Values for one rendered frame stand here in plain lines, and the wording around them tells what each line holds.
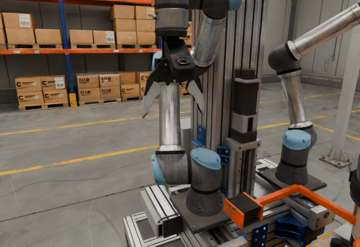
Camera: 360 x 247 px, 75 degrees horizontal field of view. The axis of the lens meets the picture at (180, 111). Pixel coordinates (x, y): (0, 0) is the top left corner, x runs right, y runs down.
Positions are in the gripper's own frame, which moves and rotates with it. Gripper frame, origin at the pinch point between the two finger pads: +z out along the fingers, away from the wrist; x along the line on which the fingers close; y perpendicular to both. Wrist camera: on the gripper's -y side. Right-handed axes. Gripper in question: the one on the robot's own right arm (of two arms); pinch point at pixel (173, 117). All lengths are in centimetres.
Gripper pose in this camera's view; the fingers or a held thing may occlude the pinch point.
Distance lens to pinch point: 57.0
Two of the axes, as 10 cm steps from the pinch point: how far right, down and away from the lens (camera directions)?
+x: -9.7, 0.6, -2.2
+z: 0.0, 9.6, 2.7
